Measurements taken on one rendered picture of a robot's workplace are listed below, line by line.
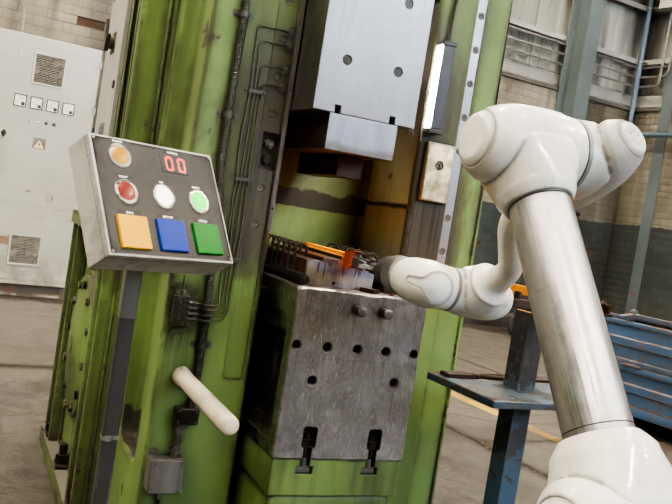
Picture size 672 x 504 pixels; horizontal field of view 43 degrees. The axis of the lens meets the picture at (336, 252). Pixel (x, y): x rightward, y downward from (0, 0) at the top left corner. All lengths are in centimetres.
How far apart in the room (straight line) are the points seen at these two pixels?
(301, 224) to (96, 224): 103
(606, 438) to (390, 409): 120
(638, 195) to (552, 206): 1013
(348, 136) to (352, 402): 70
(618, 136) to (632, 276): 990
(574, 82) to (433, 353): 840
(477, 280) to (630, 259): 951
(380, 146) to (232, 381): 75
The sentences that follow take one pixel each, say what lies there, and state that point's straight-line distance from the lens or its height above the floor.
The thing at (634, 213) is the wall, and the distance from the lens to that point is 1146.
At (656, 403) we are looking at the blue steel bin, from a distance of 576.
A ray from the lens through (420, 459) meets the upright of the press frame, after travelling 268.
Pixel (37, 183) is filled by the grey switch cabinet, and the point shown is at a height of 93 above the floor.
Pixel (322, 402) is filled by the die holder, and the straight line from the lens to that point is 224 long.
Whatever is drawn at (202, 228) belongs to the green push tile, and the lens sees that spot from 196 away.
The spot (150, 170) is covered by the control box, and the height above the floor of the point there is 114.
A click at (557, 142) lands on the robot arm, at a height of 128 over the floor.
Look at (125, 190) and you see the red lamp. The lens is 187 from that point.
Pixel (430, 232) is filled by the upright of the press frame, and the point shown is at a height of 110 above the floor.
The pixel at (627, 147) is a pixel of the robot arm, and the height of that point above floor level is 130.
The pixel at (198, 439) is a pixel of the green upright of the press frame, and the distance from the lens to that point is 238.
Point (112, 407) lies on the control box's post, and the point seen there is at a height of 59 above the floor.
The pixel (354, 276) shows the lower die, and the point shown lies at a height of 95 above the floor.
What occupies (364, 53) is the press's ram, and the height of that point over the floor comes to 153.
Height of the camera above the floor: 113
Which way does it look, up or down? 3 degrees down
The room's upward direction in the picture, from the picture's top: 9 degrees clockwise
